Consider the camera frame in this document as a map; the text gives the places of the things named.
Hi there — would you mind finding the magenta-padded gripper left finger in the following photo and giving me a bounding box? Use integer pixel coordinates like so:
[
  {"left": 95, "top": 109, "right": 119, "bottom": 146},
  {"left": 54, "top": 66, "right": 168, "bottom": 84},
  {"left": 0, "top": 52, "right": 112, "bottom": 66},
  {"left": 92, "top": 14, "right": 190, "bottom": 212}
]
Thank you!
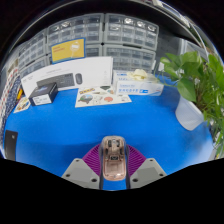
[{"left": 61, "top": 143, "right": 105, "bottom": 191}]

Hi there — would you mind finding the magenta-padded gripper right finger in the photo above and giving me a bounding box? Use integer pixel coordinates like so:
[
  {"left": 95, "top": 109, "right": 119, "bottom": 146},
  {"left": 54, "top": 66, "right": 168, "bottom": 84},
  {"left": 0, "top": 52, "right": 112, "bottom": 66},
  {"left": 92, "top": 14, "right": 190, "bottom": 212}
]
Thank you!
[{"left": 124, "top": 143, "right": 168, "bottom": 190}]

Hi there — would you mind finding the transparent pink computer mouse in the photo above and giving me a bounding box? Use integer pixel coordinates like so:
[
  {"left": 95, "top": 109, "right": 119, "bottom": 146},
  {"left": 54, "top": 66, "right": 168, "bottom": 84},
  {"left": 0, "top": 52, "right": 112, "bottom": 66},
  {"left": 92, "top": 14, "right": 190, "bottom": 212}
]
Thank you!
[{"left": 100, "top": 135, "right": 128, "bottom": 182}]

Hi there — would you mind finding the colourful sticker sheet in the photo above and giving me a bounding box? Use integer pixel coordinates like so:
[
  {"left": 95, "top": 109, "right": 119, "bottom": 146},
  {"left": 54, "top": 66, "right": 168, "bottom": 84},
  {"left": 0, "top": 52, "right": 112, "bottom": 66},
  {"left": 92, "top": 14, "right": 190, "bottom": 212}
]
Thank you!
[
  {"left": 13, "top": 96, "right": 32, "bottom": 114},
  {"left": 74, "top": 84, "right": 133, "bottom": 108}
]

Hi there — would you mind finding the white blue glove box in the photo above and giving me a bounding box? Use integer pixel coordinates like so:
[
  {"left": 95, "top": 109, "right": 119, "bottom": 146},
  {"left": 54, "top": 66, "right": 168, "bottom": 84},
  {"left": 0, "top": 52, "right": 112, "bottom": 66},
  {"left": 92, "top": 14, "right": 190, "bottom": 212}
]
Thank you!
[{"left": 112, "top": 69, "right": 165, "bottom": 97}]

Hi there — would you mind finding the small black box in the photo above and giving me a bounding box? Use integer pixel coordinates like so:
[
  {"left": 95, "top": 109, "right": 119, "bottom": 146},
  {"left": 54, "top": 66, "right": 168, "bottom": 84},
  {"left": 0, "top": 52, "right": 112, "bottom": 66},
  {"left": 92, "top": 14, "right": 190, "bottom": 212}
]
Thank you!
[{"left": 28, "top": 81, "right": 59, "bottom": 107}]

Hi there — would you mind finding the cream latex glove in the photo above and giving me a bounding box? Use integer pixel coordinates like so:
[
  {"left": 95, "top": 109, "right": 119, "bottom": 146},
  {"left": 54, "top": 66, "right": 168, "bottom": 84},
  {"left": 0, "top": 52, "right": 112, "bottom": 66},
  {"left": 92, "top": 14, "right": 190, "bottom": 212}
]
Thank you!
[{"left": 126, "top": 68, "right": 150, "bottom": 82}]

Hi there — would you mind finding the long white keyboard box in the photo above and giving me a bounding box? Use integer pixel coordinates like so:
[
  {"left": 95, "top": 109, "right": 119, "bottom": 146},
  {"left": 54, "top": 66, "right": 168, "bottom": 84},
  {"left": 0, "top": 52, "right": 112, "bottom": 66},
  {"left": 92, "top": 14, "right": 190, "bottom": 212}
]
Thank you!
[{"left": 20, "top": 55, "right": 114, "bottom": 98}]

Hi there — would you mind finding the red blue checked cloth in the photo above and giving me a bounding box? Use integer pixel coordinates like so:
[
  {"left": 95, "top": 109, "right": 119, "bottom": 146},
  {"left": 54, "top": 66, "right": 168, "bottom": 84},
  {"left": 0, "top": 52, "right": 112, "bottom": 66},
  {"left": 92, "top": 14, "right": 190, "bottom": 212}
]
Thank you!
[{"left": 0, "top": 66, "right": 21, "bottom": 114}]

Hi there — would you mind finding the green potted plant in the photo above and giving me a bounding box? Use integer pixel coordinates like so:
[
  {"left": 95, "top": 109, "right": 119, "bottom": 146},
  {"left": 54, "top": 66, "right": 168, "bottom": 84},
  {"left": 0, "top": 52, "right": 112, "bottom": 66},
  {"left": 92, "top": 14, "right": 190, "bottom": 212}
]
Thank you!
[{"left": 159, "top": 50, "right": 224, "bottom": 158}]

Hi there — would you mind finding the yellow printed card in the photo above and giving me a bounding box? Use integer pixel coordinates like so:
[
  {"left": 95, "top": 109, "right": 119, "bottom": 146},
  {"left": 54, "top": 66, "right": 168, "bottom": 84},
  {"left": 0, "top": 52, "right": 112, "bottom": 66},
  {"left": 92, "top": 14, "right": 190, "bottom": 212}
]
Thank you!
[{"left": 49, "top": 37, "right": 87, "bottom": 64}]

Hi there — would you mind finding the dark shelf unit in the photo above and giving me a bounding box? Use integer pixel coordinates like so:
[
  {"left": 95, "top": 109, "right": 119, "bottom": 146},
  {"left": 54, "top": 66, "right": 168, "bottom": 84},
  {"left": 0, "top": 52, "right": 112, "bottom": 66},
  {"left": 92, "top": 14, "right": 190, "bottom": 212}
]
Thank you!
[{"left": 9, "top": 0, "right": 218, "bottom": 54}]

